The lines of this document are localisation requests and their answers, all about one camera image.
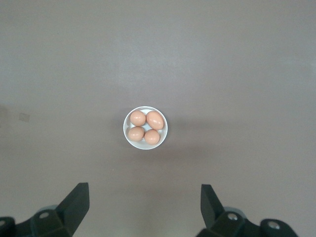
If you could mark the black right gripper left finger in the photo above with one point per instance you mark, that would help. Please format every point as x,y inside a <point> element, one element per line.
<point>71,212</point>

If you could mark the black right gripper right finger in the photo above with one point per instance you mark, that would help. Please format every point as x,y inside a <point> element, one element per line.
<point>212,212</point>

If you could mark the elongated brown egg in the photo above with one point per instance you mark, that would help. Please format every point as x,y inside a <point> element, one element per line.
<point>154,120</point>

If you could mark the white round bowl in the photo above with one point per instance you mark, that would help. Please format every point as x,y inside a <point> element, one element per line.
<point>145,146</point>

